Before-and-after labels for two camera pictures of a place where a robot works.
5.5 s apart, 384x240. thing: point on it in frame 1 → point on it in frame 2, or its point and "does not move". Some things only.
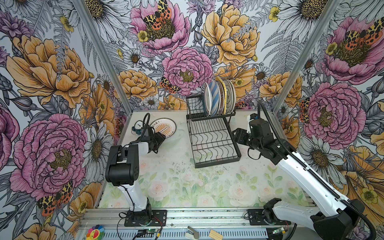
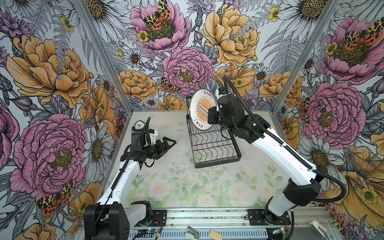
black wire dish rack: x=212 y=139 does not move
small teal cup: x=137 y=127 does not move
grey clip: x=191 y=233 does not move
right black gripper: x=240 y=134 → x=212 y=112
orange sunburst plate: x=165 y=125 → x=201 y=100
